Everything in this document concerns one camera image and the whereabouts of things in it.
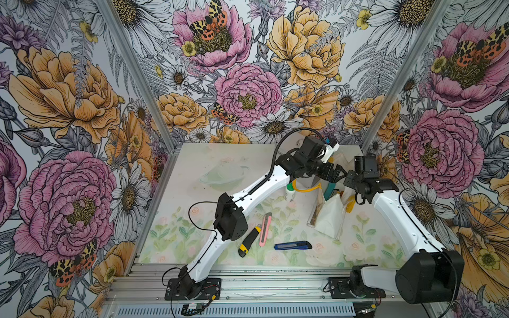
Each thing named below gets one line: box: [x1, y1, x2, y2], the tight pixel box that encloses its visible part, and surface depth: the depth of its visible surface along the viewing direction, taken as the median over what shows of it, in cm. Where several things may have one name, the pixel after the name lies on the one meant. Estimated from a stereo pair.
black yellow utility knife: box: [237, 225, 262, 258], surface depth 87 cm
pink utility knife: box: [259, 212, 273, 248], surface depth 91 cm
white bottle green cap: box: [284, 182, 296, 203], surface depth 95 cm
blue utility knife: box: [273, 240, 313, 251], surface depth 87 cm
